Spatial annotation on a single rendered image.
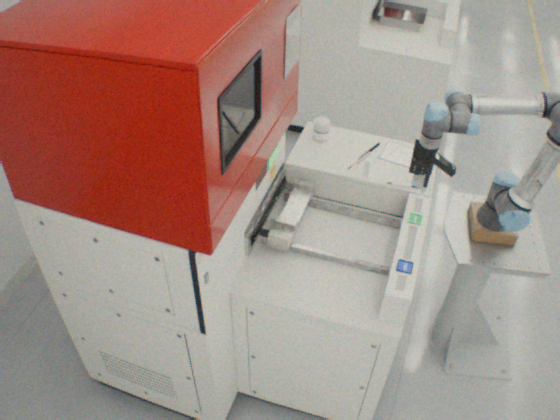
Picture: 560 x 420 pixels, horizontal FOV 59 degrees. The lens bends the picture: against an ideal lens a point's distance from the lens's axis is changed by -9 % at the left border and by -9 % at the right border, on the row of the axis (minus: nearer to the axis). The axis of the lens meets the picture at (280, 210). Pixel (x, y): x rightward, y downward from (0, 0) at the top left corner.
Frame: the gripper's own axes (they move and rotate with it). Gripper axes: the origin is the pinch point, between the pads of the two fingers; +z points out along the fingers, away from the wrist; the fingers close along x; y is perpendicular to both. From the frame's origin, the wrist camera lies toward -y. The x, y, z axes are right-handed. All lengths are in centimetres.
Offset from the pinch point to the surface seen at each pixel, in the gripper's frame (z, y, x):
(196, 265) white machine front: -6, 59, 66
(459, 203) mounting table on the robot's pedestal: 28.7, -17.7, -33.3
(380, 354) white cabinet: 41, 1, 46
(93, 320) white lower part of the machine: 46, 110, 66
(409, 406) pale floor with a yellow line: 111, -21, 24
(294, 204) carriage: 23, 49, -1
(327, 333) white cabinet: 36, 21, 46
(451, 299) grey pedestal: 72, -26, -16
